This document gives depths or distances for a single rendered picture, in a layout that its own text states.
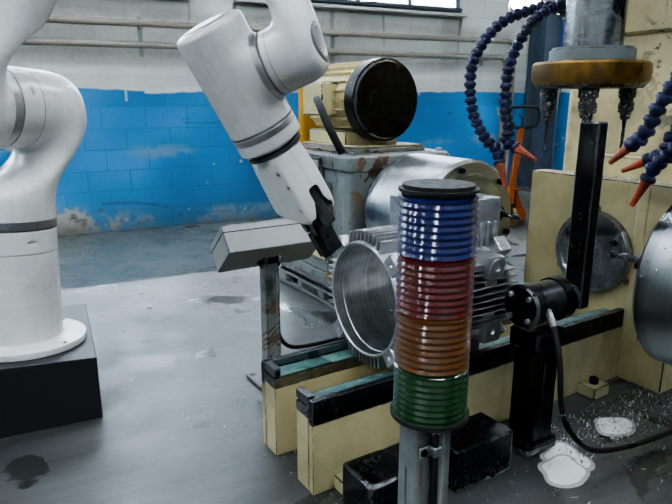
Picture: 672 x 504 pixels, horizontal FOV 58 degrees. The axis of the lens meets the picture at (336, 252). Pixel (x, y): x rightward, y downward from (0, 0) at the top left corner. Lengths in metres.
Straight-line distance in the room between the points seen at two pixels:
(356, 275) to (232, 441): 0.30
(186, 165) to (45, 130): 5.39
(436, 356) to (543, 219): 0.79
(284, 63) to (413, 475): 0.44
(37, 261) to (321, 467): 0.52
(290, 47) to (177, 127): 5.67
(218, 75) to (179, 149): 5.65
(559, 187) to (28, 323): 0.93
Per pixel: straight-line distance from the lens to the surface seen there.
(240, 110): 0.72
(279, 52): 0.70
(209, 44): 0.71
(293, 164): 0.74
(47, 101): 1.01
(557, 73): 1.01
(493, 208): 0.87
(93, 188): 6.30
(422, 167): 1.21
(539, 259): 1.24
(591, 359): 1.12
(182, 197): 6.42
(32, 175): 1.02
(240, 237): 0.95
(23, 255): 1.00
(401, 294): 0.46
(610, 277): 1.15
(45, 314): 1.04
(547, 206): 1.22
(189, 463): 0.89
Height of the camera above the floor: 1.28
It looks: 14 degrees down
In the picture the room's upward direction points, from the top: straight up
